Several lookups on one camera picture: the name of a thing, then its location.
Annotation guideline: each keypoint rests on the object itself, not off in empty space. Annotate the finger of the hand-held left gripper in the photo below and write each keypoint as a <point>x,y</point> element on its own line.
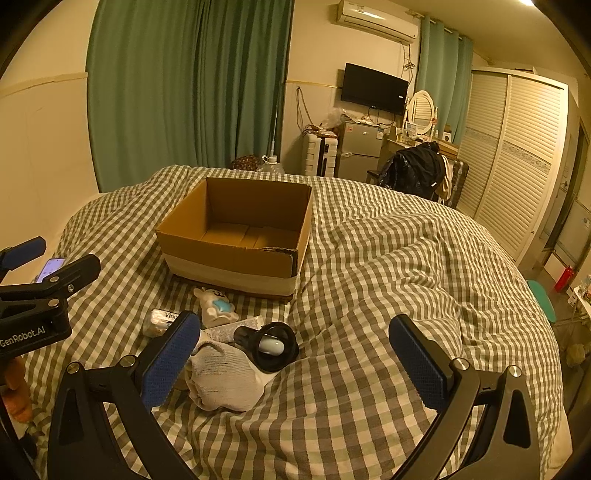
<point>27,248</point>
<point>69,274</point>

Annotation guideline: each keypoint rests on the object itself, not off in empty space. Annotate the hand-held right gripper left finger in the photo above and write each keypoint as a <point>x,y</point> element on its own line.
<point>171,364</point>

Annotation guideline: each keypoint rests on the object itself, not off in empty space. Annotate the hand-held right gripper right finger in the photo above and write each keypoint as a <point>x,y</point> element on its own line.
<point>420,364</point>

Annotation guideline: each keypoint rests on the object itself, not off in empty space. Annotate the white tissue packet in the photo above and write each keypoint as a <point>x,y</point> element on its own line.
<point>159,321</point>

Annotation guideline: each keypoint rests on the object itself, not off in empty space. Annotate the white knitted cloth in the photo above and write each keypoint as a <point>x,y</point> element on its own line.
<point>226,378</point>

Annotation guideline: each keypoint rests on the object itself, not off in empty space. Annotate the white toothpaste tube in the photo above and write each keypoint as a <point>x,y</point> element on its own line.
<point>226,332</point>

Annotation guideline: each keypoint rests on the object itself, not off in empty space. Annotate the white rabbit figurine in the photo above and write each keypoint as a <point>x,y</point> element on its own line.
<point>217,309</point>

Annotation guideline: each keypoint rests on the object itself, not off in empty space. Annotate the black round gadget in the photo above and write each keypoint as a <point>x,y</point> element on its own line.
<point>277,360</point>

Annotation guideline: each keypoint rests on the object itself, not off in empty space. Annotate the brown cardboard box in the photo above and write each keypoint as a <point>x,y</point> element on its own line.
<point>221,263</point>

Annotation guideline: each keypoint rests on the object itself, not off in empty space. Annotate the person's left hand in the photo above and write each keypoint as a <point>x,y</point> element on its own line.
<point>18,401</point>

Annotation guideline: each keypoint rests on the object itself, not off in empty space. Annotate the smartphone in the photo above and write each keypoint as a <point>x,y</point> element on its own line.
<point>51,267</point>

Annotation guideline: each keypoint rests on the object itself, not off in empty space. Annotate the grey checkered blanket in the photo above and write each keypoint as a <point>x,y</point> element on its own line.
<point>369,277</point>

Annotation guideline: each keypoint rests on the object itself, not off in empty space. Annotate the teal stool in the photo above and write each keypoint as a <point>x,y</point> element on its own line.
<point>542,300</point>

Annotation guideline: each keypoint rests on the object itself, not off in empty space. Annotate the red fire extinguisher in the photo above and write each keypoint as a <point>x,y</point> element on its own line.
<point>564,279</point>

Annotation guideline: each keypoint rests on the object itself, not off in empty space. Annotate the black backpack on chair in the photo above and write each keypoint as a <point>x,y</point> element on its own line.
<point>415,170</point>

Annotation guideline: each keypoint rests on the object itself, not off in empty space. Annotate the brown patterned bag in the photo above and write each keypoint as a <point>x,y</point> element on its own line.
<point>244,163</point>

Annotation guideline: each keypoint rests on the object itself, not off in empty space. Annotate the wide green curtain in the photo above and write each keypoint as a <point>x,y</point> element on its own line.
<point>184,92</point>

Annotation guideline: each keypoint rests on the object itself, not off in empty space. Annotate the wooden dressing table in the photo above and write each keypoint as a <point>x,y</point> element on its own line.
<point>392,146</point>

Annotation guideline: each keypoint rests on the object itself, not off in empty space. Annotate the clear water bottle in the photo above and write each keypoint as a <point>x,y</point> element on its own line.
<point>271,165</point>

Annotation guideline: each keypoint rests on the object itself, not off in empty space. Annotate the white louvred wardrobe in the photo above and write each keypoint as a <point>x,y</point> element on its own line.
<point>517,161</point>

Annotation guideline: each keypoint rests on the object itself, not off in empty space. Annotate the grey small fridge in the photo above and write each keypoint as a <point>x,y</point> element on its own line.
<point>360,147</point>

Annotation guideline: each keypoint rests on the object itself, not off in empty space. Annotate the white suitcase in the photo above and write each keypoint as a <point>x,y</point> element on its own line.
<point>318,154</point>

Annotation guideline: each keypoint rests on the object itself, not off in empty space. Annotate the white oval mirror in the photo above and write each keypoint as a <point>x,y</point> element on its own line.
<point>422,110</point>

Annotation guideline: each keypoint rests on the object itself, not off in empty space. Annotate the clear plastic bag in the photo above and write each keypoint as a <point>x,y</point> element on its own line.
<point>331,121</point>

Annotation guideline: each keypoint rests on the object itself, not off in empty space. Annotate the narrow green curtain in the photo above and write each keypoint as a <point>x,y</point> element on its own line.
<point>443,69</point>

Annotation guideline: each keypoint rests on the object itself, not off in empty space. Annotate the white air conditioner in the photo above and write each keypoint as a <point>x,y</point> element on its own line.
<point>374,21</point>

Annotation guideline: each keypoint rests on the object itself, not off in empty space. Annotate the black wall television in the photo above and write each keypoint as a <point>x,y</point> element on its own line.
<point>374,87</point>

